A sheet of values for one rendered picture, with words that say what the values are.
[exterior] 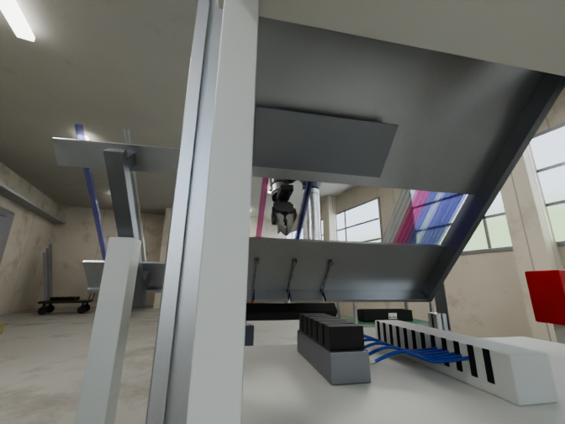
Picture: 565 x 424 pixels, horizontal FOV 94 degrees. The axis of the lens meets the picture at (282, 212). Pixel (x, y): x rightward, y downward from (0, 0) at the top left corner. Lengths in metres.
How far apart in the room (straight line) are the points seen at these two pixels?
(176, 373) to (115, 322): 0.47
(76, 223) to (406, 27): 10.19
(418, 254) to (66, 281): 9.81
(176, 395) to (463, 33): 0.48
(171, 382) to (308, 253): 0.53
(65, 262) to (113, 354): 9.46
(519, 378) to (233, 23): 0.42
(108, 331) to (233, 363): 0.63
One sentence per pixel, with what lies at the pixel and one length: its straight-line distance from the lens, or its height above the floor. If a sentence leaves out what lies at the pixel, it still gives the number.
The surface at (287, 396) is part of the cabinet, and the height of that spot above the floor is 0.62.
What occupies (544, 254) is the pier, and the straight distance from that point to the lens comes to 4.01.
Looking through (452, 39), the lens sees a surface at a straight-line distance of 0.40.
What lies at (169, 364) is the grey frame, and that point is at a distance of 0.32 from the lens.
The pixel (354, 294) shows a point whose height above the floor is 0.70.
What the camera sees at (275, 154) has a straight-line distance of 0.56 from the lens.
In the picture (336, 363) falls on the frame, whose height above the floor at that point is 0.64.
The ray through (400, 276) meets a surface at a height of 0.76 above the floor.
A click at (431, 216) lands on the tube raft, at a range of 0.87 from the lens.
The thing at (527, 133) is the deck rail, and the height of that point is 1.07.
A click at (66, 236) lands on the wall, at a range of 10.30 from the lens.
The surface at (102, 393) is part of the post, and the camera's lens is 0.81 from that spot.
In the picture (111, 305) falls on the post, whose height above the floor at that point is 0.68.
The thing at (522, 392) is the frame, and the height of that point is 0.63.
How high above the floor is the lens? 0.73
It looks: 15 degrees up
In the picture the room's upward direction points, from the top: 1 degrees clockwise
